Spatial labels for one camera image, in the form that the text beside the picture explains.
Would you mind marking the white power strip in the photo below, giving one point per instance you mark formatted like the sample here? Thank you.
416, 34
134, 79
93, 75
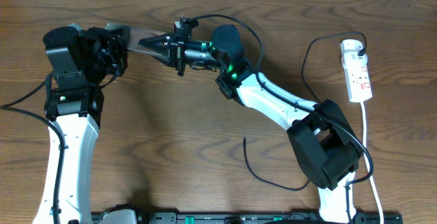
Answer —
356, 72

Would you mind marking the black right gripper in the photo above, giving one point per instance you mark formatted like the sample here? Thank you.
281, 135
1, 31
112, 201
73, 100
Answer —
175, 45

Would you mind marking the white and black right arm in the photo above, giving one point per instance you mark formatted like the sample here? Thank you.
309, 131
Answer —
325, 146

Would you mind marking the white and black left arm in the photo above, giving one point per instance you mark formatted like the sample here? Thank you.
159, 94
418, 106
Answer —
80, 59

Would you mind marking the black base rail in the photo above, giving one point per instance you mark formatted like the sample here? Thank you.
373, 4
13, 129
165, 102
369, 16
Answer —
126, 213

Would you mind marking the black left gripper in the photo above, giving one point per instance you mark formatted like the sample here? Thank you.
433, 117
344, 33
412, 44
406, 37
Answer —
122, 42

